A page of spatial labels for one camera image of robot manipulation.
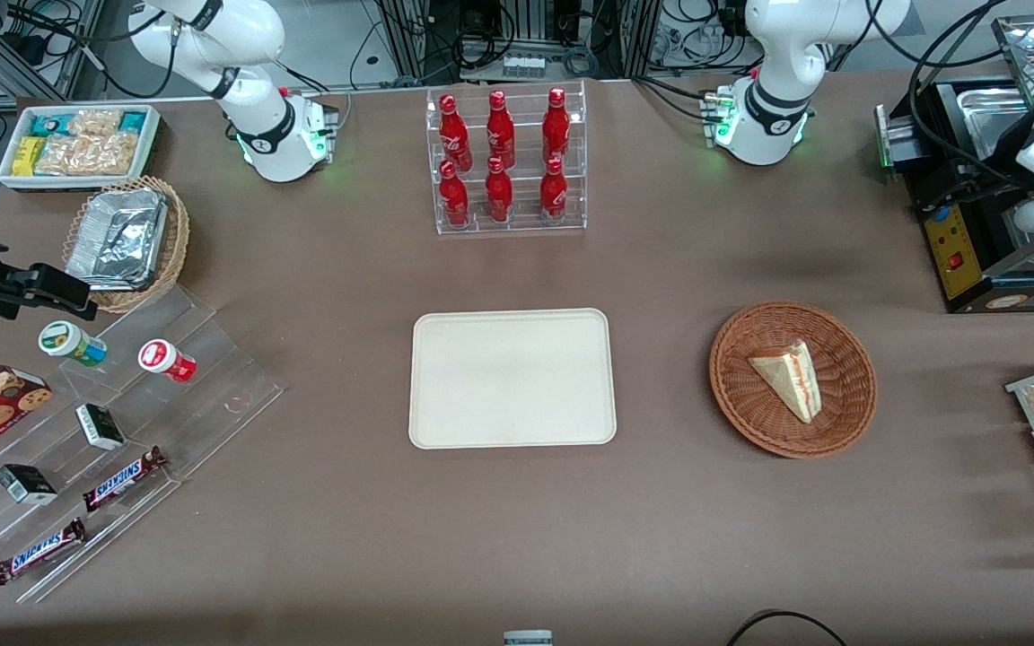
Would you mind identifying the yellow snack packet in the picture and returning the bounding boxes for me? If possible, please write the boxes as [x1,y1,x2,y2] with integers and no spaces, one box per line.
[12,136,48,178]

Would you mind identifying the small black carton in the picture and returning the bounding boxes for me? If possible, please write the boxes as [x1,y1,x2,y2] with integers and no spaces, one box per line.
[0,463,59,507]
[74,403,127,452]

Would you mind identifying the green lid yogurt cup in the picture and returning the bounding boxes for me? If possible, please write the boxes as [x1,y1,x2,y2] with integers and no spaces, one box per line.
[38,320,110,369]

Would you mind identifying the red lid yogurt cup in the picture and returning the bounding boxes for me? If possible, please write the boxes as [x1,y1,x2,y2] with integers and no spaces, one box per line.
[137,338,198,385]

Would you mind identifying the red cola bottle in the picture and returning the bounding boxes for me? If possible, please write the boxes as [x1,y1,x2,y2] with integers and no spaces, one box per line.
[485,156,514,224]
[541,87,572,164]
[539,156,569,224]
[439,93,473,173]
[486,90,516,170]
[439,160,470,228]

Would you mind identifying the small clear bag of crackers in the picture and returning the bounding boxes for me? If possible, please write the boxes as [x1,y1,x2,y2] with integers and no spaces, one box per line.
[67,109,124,138]

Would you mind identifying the clear acrylic bottle rack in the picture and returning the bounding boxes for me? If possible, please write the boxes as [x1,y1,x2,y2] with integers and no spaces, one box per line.
[425,79,588,237]

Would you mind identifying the round brown wicker basket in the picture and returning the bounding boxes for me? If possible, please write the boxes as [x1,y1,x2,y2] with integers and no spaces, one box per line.
[708,300,879,460]

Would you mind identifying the black food warmer machine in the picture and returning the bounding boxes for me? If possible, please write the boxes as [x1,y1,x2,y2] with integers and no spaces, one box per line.
[874,13,1034,315]

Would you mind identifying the clear acrylic stepped display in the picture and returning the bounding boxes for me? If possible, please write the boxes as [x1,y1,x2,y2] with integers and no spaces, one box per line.
[0,284,286,605]

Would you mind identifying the light wicker basket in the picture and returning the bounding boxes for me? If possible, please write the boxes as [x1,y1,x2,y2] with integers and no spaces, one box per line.
[61,175,191,314]

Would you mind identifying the beige rectangular tray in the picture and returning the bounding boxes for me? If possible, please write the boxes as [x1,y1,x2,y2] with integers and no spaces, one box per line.
[408,308,618,450]

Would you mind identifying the triangular sandwich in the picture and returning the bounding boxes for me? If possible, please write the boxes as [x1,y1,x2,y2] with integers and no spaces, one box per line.
[747,339,823,425]

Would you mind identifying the aluminium foil containers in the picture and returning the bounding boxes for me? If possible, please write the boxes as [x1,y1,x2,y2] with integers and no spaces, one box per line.
[65,188,170,292]

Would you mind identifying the steel warmer pan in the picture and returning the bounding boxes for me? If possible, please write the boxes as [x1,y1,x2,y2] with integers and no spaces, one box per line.
[964,100,1034,164]

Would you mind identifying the snickers bar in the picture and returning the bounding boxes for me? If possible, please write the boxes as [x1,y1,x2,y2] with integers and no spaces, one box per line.
[0,518,89,587]
[82,446,169,514]

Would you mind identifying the white snack bin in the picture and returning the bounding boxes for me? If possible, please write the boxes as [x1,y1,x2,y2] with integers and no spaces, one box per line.
[0,104,163,192]

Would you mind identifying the black cable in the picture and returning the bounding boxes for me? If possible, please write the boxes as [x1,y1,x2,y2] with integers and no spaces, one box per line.
[725,609,850,646]

